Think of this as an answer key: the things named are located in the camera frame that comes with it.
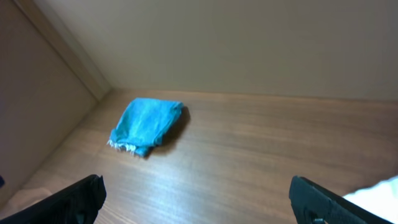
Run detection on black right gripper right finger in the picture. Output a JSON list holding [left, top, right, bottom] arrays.
[[289, 176, 391, 224]]

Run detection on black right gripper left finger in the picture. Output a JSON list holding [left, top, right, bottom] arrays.
[[1, 174, 106, 224]]

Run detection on light blue denim jeans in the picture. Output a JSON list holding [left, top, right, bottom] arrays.
[[108, 98, 184, 157]]

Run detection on white shirt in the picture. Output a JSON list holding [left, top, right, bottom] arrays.
[[343, 176, 397, 223]]

